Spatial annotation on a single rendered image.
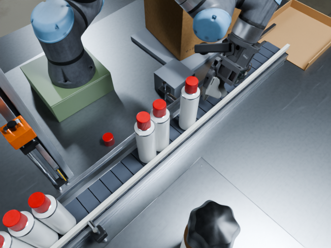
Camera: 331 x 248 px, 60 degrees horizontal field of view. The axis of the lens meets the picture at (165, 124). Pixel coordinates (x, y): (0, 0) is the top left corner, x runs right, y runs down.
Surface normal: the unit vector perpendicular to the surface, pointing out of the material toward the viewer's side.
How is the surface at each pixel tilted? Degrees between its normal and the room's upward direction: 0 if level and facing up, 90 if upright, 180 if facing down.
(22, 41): 0
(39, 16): 7
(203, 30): 90
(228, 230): 18
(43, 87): 1
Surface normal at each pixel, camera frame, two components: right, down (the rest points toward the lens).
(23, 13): 0.00, -0.54
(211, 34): -0.31, 0.80
